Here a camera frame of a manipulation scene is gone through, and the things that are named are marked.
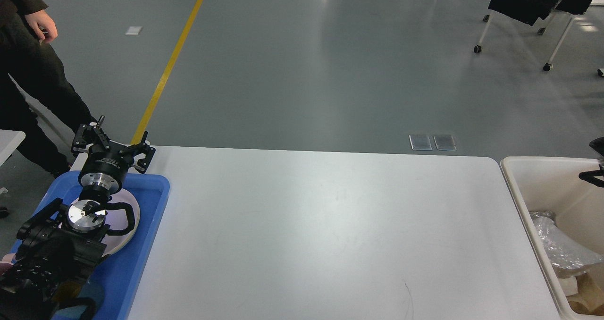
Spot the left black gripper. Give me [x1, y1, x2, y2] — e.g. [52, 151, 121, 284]
[71, 115, 156, 193]

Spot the pink plate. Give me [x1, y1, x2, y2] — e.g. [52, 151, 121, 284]
[96, 189, 141, 256]

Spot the foil piece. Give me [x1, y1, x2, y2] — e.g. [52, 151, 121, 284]
[529, 211, 603, 277]

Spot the white paper cup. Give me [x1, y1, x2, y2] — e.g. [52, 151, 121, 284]
[557, 276, 579, 297]

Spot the brown paper bag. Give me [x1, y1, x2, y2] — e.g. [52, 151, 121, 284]
[566, 273, 604, 316]

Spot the teal mug yellow inside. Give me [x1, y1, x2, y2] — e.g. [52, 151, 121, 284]
[52, 281, 105, 320]

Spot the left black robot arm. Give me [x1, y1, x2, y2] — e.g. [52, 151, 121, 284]
[0, 118, 156, 320]

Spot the white plastic bin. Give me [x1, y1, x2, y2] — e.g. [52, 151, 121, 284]
[501, 156, 604, 320]

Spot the person in black trousers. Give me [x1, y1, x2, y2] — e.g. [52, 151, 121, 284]
[0, 0, 95, 177]

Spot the white side table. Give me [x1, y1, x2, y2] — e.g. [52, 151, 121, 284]
[0, 129, 26, 166]

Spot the pink HOME mug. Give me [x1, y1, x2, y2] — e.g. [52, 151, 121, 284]
[0, 253, 16, 274]

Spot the white clothes rack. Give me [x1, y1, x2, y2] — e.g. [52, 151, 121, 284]
[465, 10, 603, 85]

